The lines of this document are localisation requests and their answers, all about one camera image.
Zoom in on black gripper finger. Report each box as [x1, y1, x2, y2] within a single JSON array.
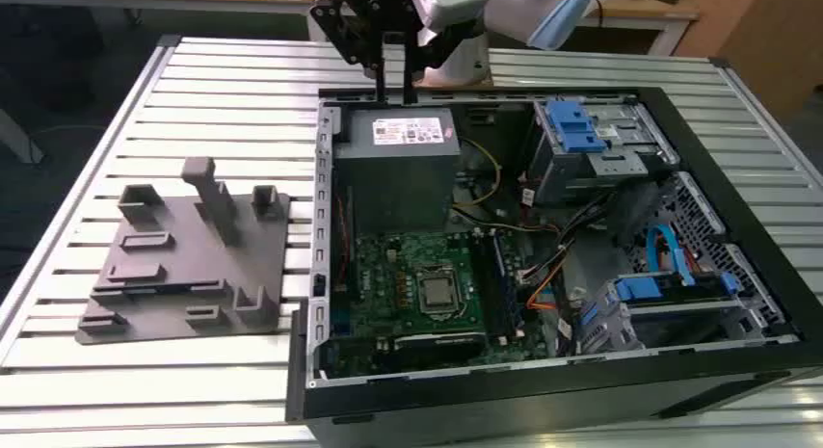
[[308, 0, 392, 105], [403, 26, 466, 105]]

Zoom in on black RAM slot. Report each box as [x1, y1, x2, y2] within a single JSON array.
[[474, 229, 500, 334]]

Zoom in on grey power supply unit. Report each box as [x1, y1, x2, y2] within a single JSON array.
[[331, 107, 462, 235]]

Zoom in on blue disk carrier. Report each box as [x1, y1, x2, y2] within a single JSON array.
[[614, 273, 738, 304], [546, 100, 610, 153]]

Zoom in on silver CPU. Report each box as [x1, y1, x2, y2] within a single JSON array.
[[420, 276, 455, 308]]

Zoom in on green motherboard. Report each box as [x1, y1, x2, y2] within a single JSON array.
[[320, 228, 562, 378]]

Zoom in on grey parts rack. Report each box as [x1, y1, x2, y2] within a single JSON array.
[[73, 156, 295, 346]]

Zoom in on CPU socket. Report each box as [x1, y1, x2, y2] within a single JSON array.
[[412, 266, 466, 321]]

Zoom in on brown wooden panel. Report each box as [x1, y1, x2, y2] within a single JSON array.
[[674, 0, 823, 127]]

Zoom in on black graphics card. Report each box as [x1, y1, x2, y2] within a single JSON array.
[[378, 329, 491, 370]]

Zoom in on white table leg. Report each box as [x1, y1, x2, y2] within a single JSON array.
[[0, 104, 47, 166]]

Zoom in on grey metal disk bay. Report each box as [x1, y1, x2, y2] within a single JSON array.
[[603, 269, 774, 349]]

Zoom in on black PC case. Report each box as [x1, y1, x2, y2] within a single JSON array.
[[286, 85, 815, 448]]

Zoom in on square brown base plate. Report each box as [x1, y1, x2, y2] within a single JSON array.
[[411, 74, 495, 90]]

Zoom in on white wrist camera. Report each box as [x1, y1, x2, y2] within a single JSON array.
[[415, 0, 491, 47]]

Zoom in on yellow wire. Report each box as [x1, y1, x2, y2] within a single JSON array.
[[451, 138, 506, 211]]

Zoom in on pale floor cable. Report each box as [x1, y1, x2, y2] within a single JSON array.
[[29, 123, 111, 145]]

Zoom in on orange wire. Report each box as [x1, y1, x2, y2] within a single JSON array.
[[524, 269, 564, 315]]

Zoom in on blue data wire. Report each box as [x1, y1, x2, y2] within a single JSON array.
[[644, 223, 698, 285]]

